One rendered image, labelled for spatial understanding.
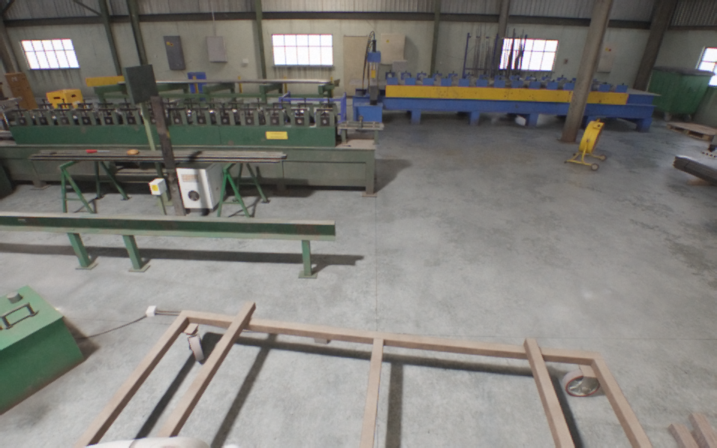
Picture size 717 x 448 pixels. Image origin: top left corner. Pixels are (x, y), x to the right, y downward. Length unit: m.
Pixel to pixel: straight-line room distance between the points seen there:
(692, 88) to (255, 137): 11.79
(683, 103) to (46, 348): 13.90
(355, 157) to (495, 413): 3.27
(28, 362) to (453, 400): 2.53
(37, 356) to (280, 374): 1.45
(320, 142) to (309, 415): 3.26
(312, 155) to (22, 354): 3.33
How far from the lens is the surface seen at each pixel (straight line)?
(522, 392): 2.54
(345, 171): 4.64
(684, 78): 13.26
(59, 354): 2.94
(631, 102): 11.08
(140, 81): 4.71
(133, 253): 3.68
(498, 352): 2.30
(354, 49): 12.58
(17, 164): 6.80
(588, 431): 2.55
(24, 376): 2.92
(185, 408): 2.00
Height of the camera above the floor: 1.89
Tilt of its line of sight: 28 degrees down
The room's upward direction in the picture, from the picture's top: 1 degrees clockwise
